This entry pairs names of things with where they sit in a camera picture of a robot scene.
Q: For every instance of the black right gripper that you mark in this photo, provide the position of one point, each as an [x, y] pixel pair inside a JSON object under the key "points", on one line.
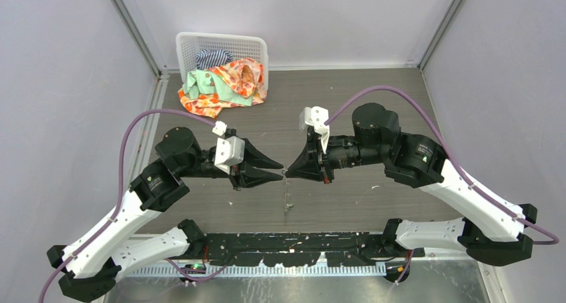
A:
{"points": [[312, 163]]}

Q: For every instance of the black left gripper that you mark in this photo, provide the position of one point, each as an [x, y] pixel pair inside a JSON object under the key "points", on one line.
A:
{"points": [[246, 174]]}

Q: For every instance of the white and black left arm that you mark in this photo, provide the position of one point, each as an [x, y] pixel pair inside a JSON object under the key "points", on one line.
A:
{"points": [[91, 266]]}

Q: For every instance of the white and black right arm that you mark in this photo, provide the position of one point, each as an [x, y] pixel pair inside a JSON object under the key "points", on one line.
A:
{"points": [[489, 229]]}

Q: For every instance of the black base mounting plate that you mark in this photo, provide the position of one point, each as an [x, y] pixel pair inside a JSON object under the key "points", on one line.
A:
{"points": [[348, 249]]}

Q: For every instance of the orange floral cloth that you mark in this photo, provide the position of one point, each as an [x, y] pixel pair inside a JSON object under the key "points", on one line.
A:
{"points": [[244, 76]]}

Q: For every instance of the mint green cloth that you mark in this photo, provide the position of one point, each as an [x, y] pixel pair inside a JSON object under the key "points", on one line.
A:
{"points": [[202, 82]]}

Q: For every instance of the blue striped cloth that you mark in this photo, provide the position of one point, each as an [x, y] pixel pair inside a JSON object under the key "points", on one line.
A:
{"points": [[208, 58]]}

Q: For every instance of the white plastic laundry basket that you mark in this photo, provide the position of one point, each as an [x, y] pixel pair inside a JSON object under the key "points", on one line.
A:
{"points": [[189, 44]]}

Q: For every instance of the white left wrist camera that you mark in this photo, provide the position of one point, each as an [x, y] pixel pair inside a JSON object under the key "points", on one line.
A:
{"points": [[229, 147]]}

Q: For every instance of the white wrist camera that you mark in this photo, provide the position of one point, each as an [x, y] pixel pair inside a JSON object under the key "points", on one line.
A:
{"points": [[229, 147], [316, 117]]}

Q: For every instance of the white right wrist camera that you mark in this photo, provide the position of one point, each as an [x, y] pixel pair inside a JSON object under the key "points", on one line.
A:
{"points": [[316, 117]]}

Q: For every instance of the perforated cable duct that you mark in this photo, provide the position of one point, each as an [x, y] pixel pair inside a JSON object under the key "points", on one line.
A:
{"points": [[164, 270]]}

